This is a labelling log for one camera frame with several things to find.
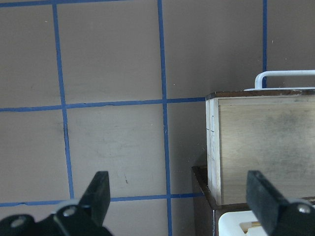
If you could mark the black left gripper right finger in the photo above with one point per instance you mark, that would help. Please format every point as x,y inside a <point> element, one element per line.
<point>278,215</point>

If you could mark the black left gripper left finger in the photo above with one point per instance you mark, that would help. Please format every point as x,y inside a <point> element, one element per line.
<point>86,217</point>

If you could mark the light wooden drawer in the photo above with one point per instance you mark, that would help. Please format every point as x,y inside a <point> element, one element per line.
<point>272,131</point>

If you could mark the white plastic tray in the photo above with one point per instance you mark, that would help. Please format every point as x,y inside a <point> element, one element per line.
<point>240,223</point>

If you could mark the dark brown wooden cabinet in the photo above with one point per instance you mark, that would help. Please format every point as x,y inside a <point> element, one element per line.
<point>207,210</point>

